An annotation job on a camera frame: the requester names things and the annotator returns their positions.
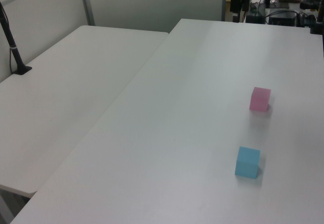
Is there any black stand pole with base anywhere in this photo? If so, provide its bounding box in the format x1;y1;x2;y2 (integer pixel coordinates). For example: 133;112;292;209
0;1;33;76

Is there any black box device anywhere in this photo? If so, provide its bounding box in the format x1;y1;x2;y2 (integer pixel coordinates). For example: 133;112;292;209
246;3;267;24

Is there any grey metal partition post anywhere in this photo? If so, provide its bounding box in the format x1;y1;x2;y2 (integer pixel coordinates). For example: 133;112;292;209
221;0;228;22

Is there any black flat electronics box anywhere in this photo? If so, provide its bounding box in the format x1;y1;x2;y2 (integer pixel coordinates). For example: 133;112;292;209
268;11;298;27

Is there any thin black cable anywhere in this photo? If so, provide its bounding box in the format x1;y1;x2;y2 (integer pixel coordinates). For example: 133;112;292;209
8;49;16;73

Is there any blue cube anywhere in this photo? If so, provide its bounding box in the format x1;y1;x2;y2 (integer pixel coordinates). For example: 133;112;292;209
234;146;261;178

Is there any pink cube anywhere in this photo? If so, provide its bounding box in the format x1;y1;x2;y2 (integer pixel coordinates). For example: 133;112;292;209
249;86;271;112

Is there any black camera mount assembly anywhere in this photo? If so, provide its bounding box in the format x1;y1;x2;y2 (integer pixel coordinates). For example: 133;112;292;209
230;0;255;23

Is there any black clamp stand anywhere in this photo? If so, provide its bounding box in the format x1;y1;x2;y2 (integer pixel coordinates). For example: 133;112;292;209
309;0;324;35

